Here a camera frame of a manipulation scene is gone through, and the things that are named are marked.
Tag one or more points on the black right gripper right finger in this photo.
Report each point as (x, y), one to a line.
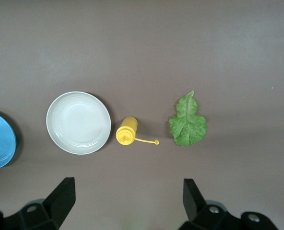
(192, 201)

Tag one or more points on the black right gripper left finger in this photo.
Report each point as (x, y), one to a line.
(60, 198)

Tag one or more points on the green lettuce leaf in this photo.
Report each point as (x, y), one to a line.
(187, 125)

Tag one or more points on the yellow squeeze sauce bottle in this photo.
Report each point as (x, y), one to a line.
(127, 132)

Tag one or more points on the cream white round plate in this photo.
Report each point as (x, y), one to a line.
(78, 122)

